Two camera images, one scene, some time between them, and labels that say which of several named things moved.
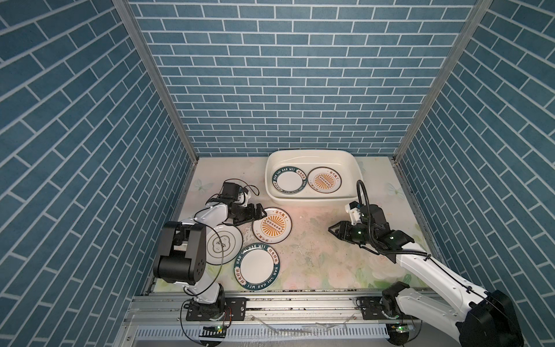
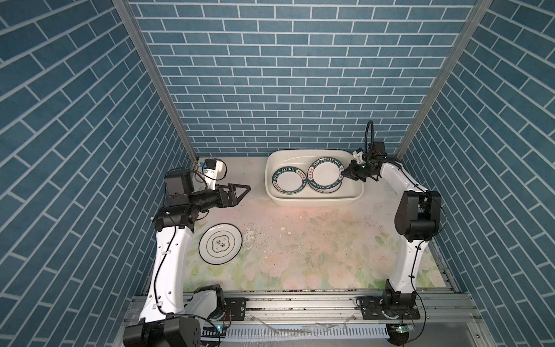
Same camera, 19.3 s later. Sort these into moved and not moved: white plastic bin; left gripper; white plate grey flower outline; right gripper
Moved: left gripper; right gripper
Not moved: white plastic bin; white plate grey flower outline
